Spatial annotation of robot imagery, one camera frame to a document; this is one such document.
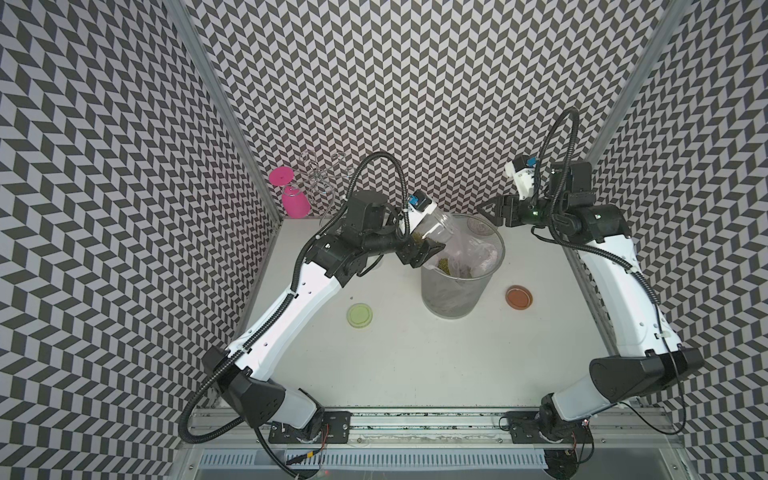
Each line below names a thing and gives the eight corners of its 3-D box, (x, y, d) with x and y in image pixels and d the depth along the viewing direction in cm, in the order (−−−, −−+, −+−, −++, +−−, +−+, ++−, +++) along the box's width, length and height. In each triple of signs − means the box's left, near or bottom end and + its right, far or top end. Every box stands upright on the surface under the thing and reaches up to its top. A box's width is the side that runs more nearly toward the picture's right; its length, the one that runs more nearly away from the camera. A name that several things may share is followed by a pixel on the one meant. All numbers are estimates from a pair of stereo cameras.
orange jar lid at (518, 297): (508, 310, 96) (510, 307, 94) (502, 289, 101) (504, 285, 99) (533, 310, 96) (535, 307, 94) (526, 289, 101) (528, 285, 99)
